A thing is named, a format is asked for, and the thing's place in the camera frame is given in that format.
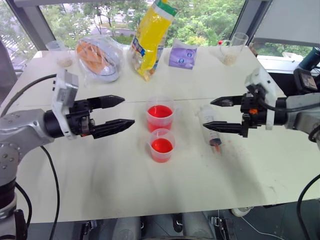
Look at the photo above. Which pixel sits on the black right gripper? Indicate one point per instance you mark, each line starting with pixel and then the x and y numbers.
pixel 253 115

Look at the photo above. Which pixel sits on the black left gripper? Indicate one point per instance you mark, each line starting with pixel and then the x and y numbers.
pixel 78 117

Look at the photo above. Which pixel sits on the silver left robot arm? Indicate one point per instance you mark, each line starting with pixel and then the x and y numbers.
pixel 22 127

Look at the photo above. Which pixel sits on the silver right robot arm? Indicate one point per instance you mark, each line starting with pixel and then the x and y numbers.
pixel 300 112

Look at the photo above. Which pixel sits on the clear plastic syringe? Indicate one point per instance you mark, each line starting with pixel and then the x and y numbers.
pixel 211 117

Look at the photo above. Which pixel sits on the large cup with red liquid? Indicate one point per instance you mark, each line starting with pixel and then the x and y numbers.
pixel 160 116

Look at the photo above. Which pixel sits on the small cup with red liquid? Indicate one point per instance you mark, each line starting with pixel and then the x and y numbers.
pixel 162 147

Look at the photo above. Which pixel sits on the clear measuring cup with grains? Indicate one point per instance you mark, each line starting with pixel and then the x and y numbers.
pixel 231 51

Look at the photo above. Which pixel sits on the plastic bag with bread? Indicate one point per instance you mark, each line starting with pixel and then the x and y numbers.
pixel 100 58

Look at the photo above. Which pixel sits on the purple tissue packet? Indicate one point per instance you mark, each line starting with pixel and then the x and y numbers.
pixel 182 55

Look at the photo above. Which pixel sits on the yellow snack bag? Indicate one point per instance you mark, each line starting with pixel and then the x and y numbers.
pixel 151 37

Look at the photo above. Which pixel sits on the black and blue device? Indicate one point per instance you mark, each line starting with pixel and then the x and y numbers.
pixel 308 75

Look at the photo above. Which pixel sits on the grey window pillar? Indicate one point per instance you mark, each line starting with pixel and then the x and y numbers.
pixel 252 20
pixel 30 20

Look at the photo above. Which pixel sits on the white tape roll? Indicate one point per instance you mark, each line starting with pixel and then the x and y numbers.
pixel 241 212

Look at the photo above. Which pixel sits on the black table clamp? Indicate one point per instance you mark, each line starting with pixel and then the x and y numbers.
pixel 222 227
pixel 177 222
pixel 88 226

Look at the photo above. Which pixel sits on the white roller blind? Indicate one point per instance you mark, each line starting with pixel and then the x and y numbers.
pixel 290 20

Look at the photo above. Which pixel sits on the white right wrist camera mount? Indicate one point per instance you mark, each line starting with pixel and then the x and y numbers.
pixel 260 76

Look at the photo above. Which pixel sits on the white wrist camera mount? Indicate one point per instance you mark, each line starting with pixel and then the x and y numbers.
pixel 260 76
pixel 63 90

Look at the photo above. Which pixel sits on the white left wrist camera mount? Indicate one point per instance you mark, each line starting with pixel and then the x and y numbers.
pixel 63 90

